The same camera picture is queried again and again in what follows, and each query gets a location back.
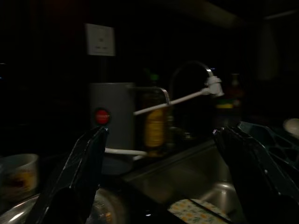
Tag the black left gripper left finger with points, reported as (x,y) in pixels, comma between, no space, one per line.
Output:
(77,177)

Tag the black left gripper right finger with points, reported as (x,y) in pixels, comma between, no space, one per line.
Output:
(252,182)

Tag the steel bowl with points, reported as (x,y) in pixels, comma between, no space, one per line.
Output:
(112,205)

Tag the black chopstick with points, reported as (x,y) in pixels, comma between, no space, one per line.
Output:
(210,208)

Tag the green plastic dish rack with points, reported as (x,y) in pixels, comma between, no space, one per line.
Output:
(280,144)

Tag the white printed mug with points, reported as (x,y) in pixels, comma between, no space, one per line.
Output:
(18,172)

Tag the stainless steel sink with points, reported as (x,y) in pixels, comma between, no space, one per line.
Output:
(187,168)

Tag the white bowl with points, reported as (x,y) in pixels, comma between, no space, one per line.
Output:
(292,126)

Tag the floral print plate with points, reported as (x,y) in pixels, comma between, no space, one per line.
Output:
(187,210)

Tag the grey cylinder water purifier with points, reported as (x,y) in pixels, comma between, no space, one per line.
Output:
(116,116)

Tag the yellow green sponge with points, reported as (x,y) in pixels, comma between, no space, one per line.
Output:
(224,105)

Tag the yellow oil bottle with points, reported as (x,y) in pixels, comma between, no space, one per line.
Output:
(154,126)

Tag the dark glass bottle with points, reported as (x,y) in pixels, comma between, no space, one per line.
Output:
(236,88)

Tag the white faucet extension pipe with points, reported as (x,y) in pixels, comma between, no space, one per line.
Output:
(187,98)

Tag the chrome faucet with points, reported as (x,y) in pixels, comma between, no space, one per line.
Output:
(187,66)

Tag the white wall socket plate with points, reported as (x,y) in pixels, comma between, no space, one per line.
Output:
(100,39)

